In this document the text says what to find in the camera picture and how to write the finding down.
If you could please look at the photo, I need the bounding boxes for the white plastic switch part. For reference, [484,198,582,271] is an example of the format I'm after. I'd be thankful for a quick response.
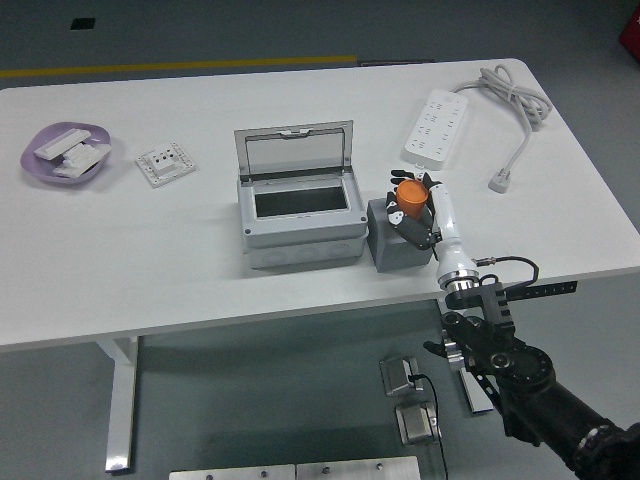
[62,141,111,169]

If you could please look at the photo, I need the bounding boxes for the grey power cord with plug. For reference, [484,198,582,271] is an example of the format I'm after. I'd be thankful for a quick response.
[449,64,554,194]

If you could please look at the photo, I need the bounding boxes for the small white plastic part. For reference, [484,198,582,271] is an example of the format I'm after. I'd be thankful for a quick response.
[52,162,94,179]

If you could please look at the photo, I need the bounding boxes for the white table left leg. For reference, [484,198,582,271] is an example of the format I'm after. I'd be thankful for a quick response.
[94,335,139,474]

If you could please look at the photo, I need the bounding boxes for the white table leg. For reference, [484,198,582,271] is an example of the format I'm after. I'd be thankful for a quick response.
[459,372,494,415]
[94,335,139,474]

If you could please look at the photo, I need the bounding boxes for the black floor cable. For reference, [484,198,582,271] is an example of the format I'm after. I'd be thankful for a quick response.
[407,372,449,476]

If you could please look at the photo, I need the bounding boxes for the grey electrical box clear lid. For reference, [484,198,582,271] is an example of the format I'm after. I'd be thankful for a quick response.
[233,119,369,271]

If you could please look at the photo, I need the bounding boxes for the metal floor socket box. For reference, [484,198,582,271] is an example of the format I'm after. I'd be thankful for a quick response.
[378,354,424,398]
[394,402,444,446]

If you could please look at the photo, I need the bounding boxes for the white table right leg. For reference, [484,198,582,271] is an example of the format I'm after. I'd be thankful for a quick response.
[459,372,494,415]

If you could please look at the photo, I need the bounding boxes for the long white plastic bar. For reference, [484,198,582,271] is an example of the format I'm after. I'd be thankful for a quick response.
[33,128,91,160]

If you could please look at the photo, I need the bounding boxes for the orange cylindrical cup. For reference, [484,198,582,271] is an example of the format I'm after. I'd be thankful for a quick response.
[396,179,431,219]

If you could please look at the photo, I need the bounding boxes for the white wall socket panel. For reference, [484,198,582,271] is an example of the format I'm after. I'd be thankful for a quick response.
[135,141,199,189]

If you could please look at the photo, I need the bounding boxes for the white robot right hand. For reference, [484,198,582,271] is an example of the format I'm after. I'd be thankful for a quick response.
[383,168,481,289]

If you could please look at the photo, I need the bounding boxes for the grey cube with round hole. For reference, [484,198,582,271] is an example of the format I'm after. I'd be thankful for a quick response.
[367,197,436,274]

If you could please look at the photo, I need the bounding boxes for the metal plate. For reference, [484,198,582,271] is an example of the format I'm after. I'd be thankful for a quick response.
[168,464,297,480]
[295,455,421,480]

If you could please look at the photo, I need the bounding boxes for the white power strip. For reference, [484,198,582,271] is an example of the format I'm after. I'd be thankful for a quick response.
[403,88,469,170]

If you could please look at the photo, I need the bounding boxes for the purple plate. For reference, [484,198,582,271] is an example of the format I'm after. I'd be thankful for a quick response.
[19,121,112,189]

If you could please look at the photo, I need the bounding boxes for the red object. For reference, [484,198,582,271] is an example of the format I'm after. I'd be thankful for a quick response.
[618,9,640,49]

